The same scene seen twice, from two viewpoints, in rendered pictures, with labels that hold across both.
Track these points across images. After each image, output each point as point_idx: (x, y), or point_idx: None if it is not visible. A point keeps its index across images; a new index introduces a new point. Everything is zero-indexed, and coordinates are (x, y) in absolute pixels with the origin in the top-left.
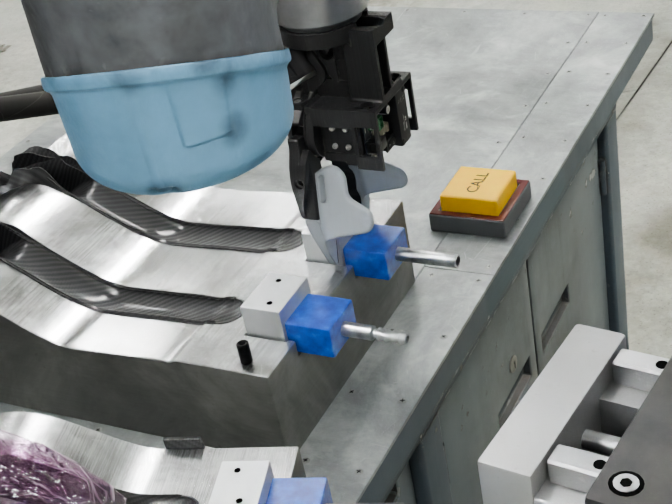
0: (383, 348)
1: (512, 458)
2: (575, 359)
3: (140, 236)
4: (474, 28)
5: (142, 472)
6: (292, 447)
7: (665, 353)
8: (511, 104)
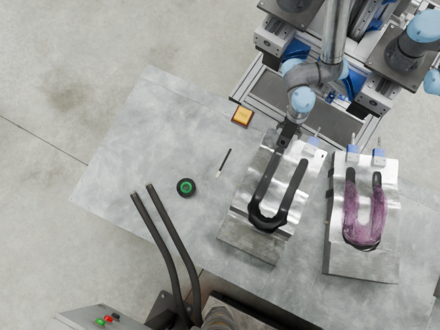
0: None
1: (391, 103)
2: (370, 92)
3: (270, 184)
4: (136, 110)
5: (340, 178)
6: (335, 151)
7: None
8: (190, 105)
